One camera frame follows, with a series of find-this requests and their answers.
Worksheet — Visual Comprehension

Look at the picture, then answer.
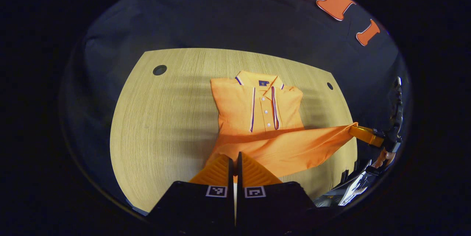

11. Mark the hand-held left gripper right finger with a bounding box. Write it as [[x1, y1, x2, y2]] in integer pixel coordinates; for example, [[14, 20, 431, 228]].
[[237, 151, 317, 229]]

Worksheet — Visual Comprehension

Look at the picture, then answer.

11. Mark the orange T-shirt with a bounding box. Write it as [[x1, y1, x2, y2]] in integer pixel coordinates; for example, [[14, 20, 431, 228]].
[[204, 70, 358, 179]]

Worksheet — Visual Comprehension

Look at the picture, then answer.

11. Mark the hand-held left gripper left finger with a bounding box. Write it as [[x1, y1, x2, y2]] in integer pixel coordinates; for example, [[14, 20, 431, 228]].
[[146, 153, 236, 228]]

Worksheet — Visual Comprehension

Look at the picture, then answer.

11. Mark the white and dark equipment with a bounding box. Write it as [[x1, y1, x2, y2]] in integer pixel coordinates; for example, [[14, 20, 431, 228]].
[[315, 159, 379, 207]]

